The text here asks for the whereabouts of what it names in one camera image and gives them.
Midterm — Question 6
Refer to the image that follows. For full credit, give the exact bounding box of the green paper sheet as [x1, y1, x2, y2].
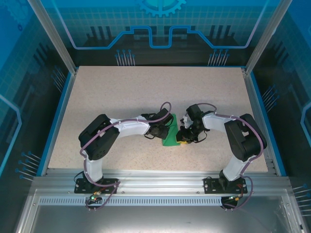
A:
[161, 113, 182, 147]

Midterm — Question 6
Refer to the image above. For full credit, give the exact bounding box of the steel sheet tray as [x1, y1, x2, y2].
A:
[14, 189, 311, 233]

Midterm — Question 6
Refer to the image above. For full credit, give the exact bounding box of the blue table edge strip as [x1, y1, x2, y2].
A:
[248, 72, 288, 177]
[36, 71, 76, 177]

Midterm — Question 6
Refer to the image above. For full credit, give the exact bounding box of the aluminium frame rail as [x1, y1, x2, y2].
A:
[33, 169, 291, 195]

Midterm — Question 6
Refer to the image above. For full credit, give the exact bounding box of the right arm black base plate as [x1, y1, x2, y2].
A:
[203, 176, 248, 194]

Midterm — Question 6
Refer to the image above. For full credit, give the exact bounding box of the slotted aluminium cable duct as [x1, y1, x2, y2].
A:
[38, 197, 228, 207]

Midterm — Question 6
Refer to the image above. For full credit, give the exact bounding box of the left base cable connector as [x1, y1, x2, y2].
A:
[87, 191, 102, 203]

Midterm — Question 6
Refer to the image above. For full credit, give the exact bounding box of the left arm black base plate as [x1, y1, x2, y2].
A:
[74, 178, 119, 194]

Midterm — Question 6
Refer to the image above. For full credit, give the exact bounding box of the aluminium corner post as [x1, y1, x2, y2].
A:
[27, 0, 79, 74]
[244, 0, 293, 74]

